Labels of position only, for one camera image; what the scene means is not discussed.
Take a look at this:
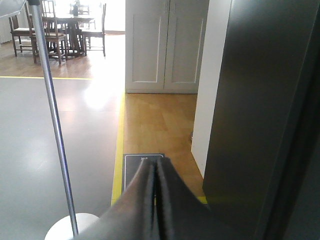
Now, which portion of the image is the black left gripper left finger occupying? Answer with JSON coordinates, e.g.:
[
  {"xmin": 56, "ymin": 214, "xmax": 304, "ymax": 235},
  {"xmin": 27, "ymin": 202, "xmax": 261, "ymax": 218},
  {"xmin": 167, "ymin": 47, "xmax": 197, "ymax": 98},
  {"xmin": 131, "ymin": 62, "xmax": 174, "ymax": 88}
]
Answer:
[{"xmin": 75, "ymin": 160, "xmax": 157, "ymax": 240}]

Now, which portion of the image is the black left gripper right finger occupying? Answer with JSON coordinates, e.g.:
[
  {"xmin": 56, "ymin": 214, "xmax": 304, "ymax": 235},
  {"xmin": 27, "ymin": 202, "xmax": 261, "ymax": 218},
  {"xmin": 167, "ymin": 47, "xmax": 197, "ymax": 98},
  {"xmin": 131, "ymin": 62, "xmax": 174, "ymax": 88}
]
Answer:
[{"xmin": 155, "ymin": 157, "xmax": 240, "ymax": 240}]

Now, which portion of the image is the open fridge door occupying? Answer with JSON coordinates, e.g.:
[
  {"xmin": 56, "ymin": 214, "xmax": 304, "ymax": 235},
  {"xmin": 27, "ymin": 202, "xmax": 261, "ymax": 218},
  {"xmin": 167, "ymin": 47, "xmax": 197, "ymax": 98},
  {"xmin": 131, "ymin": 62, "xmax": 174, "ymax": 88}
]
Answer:
[{"xmin": 203, "ymin": 0, "xmax": 320, "ymax": 240}]

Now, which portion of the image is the dark floor sign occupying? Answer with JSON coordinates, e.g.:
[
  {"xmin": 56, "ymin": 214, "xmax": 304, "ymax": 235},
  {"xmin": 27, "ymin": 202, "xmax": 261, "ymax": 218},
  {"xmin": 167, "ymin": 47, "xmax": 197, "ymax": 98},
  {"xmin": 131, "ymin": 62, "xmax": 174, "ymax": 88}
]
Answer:
[{"xmin": 122, "ymin": 153, "xmax": 166, "ymax": 192}]

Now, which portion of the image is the silver floor lamp stand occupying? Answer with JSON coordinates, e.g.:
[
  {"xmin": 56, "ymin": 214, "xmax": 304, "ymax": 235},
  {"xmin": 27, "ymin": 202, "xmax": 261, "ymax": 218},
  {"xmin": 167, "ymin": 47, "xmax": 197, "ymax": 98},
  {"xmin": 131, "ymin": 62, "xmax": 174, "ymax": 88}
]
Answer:
[{"xmin": 26, "ymin": 0, "xmax": 101, "ymax": 240}]

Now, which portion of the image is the white panelled cabinet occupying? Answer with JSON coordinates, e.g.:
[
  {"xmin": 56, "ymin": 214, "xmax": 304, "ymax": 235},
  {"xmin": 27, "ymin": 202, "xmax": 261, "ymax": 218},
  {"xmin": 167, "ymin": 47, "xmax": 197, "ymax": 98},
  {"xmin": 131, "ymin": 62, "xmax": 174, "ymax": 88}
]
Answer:
[{"xmin": 125, "ymin": 0, "xmax": 209, "ymax": 94}]

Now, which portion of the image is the wooden dining table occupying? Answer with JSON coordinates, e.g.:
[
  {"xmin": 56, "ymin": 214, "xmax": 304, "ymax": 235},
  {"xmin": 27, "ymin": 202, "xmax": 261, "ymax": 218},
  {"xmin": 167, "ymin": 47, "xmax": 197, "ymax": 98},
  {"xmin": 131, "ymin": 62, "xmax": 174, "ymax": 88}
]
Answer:
[{"xmin": 56, "ymin": 14, "xmax": 95, "ymax": 57}]

